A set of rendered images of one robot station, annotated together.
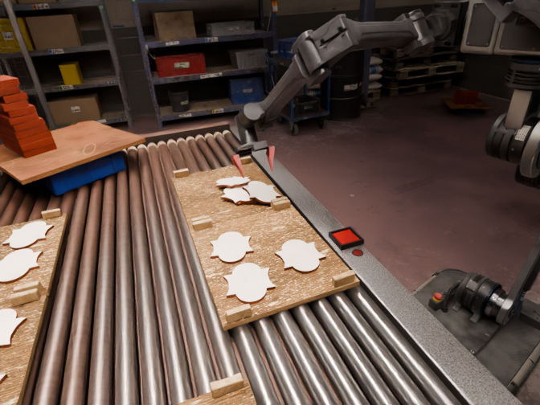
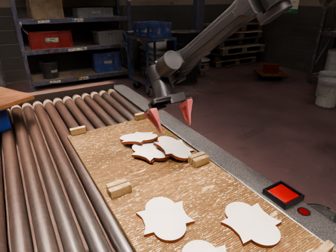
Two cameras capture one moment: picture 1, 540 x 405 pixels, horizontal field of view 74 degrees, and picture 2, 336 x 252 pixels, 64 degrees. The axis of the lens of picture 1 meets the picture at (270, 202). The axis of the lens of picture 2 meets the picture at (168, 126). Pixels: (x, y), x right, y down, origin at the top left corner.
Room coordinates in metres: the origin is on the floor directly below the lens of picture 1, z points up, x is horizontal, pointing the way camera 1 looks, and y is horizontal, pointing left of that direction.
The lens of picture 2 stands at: (0.36, 0.21, 1.41)
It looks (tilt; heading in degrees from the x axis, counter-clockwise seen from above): 26 degrees down; 348
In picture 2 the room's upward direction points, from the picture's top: straight up
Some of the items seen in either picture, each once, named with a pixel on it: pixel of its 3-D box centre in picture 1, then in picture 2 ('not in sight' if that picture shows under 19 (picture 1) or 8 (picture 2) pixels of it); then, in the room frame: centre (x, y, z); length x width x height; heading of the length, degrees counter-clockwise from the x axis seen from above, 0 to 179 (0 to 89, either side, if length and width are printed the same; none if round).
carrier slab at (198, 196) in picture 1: (226, 191); (132, 148); (1.18, 0.16, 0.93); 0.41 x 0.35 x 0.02; 19
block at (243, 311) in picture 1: (239, 312); not in sight; (0.57, 0.08, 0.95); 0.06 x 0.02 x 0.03; 109
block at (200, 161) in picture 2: (281, 205); (201, 160); (1.02, -0.04, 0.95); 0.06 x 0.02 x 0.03; 109
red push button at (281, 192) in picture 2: (345, 238); (282, 194); (0.86, -0.22, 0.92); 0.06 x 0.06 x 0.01; 19
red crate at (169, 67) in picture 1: (180, 63); (50, 38); (5.37, 1.14, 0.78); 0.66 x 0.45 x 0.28; 106
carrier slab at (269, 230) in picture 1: (264, 254); (206, 224); (0.80, 0.02, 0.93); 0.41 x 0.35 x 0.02; 19
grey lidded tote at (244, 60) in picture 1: (247, 58); (107, 36); (5.61, 0.19, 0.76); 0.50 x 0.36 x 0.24; 112
